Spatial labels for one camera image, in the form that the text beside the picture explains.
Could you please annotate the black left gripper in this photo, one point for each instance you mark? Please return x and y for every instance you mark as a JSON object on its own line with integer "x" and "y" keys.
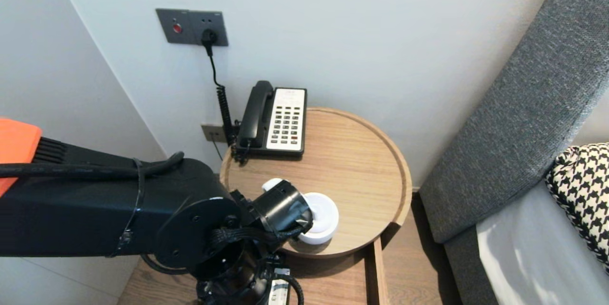
{"x": 278, "y": 293}

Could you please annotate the beige wall jack plate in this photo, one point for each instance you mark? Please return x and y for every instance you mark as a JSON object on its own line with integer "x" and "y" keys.
{"x": 211, "y": 132}

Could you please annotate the black and white telephone base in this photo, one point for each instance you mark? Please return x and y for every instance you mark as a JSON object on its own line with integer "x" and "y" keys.
{"x": 285, "y": 124}

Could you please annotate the black white houndstooth pillow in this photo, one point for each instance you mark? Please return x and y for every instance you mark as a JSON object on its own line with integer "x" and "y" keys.
{"x": 580, "y": 191}

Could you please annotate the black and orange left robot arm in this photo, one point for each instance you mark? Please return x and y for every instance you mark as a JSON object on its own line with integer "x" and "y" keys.
{"x": 95, "y": 214}

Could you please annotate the white round puck device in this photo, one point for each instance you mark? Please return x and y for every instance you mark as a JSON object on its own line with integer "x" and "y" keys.
{"x": 326, "y": 219}

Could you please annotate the grey fabric bed headboard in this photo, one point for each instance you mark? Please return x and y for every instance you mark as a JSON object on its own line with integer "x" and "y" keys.
{"x": 514, "y": 105}

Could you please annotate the white bed sheet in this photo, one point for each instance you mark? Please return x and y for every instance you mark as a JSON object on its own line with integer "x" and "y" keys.
{"x": 533, "y": 257}

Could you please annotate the black telephone handset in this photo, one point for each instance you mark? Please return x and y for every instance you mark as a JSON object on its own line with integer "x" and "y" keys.
{"x": 257, "y": 110}

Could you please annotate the curved-front wooden table drawer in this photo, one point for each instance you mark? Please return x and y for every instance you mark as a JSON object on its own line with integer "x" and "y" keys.
{"x": 333, "y": 281}

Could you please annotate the round wooden side table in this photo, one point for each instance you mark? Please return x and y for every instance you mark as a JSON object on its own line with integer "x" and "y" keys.
{"x": 352, "y": 176}

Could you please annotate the grey wall socket panel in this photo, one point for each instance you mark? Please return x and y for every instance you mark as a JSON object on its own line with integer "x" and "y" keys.
{"x": 188, "y": 22}

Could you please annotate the thin black telephone line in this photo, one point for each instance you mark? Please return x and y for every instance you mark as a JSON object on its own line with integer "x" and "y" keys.
{"x": 218, "y": 150}

